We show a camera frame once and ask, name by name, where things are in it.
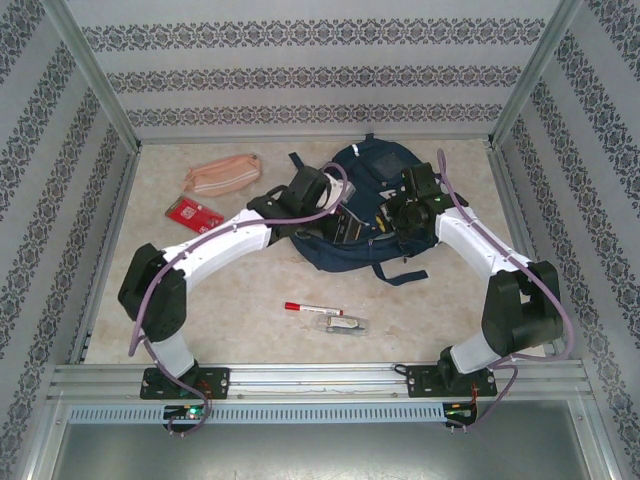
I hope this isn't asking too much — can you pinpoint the navy blue backpack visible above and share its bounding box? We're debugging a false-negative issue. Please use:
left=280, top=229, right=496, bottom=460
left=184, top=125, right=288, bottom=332
left=288, top=133, right=469, bottom=287

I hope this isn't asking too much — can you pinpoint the pink striped pencil case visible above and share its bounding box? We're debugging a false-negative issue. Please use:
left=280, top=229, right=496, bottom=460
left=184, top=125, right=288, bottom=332
left=179, top=153, right=264, bottom=197

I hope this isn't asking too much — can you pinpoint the red marker pen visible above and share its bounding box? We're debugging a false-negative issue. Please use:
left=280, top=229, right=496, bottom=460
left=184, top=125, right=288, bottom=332
left=284, top=301, right=345, bottom=316

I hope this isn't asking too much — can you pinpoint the clear plastic supplies pouch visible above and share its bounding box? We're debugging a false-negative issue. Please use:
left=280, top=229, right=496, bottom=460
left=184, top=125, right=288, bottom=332
left=313, top=313, right=372, bottom=338

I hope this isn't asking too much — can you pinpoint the red book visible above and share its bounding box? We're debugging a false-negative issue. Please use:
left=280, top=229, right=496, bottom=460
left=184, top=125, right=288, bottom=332
left=164, top=196, right=224, bottom=234

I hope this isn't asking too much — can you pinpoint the grey metal panel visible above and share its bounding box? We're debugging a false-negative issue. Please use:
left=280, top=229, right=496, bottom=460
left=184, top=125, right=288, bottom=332
left=47, top=422, right=599, bottom=480

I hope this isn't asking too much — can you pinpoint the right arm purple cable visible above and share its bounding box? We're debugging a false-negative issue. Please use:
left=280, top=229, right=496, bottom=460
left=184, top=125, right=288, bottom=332
left=435, top=148, right=574, bottom=434

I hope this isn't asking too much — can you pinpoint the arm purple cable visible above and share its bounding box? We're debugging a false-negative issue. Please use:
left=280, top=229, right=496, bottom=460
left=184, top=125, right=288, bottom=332
left=128, top=163, right=350, bottom=439
left=435, top=148, right=574, bottom=434

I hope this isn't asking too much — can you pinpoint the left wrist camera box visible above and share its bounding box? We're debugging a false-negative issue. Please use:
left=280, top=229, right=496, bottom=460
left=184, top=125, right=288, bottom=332
left=324, top=172, right=356, bottom=211

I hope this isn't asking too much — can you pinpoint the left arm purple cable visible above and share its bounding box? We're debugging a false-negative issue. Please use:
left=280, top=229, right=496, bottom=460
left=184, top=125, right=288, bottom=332
left=128, top=163, right=350, bottom=439

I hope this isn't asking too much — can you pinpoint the aluminium table edge rail long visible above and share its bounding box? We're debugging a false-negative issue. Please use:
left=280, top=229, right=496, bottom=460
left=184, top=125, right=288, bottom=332
left=487, top=147, right=571, bottom=360
left=67, top=147, right=144, bottom=365

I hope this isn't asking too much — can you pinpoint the aluminium table edge rail short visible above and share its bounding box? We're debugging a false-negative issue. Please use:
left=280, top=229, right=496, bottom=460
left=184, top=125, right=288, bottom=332
left=134, top=132, right=494, bottom=147

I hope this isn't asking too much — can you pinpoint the aluminium mounting rail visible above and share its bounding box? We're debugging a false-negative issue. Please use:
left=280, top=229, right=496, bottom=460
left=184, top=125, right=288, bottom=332
left=47, top=363, right=589, bottom=401

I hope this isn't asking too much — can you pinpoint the aluminium corner post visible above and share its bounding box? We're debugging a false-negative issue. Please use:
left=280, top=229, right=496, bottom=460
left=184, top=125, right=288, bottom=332
left=487, top=0, right=584, bottom=149
left=42, top=0, right=144, bottom=151

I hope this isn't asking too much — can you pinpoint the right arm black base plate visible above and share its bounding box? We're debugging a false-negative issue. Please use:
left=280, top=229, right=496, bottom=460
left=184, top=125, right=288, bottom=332
left=407, top=363, right=499, bottom=400

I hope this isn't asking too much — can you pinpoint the grey slotted cable duct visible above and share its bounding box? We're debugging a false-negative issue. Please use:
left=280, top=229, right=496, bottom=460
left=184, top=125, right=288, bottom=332
left=67, top=402, right=446, bottom=425

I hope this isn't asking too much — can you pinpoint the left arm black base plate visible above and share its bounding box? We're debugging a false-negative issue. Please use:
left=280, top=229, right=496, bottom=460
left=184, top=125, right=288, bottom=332
left=139, top=367, right=231, bottom=401

